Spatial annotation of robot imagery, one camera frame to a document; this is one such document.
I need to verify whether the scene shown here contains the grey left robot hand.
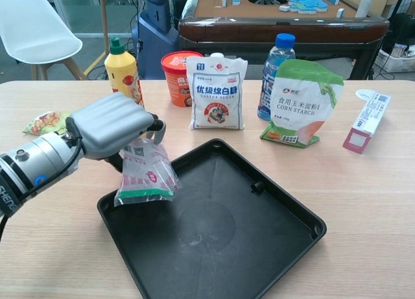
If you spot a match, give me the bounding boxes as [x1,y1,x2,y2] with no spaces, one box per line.
[65,91,167,174]

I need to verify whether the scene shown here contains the pink white seasoning bag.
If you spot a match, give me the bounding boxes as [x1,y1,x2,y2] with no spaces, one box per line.
[113,137,182,206]

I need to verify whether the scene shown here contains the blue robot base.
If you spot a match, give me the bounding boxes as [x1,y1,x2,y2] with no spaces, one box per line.
[131,0,180,79]

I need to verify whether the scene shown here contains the black square tray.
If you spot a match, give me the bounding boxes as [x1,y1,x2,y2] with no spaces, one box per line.
[96,138,327,299]

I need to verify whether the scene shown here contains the yellow squeeze bottle green cap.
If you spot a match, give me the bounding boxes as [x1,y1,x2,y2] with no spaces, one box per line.
[104,36,147,114]

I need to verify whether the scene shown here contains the green snack packet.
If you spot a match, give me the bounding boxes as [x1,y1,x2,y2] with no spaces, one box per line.
[21,111,71,136]

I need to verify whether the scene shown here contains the orange instant noodle cup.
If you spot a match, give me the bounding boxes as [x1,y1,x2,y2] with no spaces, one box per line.
[160,51,204,108]

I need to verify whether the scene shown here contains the wooden pole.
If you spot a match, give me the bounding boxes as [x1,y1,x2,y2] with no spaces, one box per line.
[99,0,110,56]

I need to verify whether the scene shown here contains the white sugar bag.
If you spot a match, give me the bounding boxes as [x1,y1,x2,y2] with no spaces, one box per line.
[185,56,249,131]

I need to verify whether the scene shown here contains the white chair wooden legs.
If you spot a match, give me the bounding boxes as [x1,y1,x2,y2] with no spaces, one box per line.
[0,0,90,81]

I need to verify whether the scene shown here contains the blue drink bottle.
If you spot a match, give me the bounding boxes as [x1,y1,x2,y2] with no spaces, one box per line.
[257,32,296,122]

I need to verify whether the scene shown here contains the brown mahjong table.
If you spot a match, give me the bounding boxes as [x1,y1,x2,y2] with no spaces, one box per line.
[177,0,390,81]

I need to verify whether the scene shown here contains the green white corn starch pouch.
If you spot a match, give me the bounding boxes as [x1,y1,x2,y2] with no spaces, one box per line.
[259,58,345,150]

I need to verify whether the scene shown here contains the long white carton box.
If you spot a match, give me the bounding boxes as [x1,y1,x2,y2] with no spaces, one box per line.
[342,93,392,156]

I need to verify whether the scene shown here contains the white paper roll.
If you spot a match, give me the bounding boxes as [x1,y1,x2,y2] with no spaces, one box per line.
[355,0,376,18]

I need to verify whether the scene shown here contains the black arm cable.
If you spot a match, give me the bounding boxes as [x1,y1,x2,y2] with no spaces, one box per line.
[0,117,82,243]

